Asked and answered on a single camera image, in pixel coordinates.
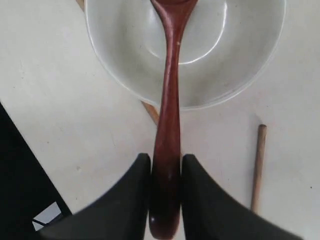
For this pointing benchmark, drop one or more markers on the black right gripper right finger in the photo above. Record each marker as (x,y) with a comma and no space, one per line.
(210,213)

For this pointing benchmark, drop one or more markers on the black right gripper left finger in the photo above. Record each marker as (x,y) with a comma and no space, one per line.
(120,214)

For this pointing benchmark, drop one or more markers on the brown wooden spoon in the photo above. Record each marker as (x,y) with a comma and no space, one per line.
(165,200)

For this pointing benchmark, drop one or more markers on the wooden chopstick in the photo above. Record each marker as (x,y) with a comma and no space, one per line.
(151,110)
(258,167)

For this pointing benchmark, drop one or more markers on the white and black bowl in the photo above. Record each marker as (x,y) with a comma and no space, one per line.
(225,46)

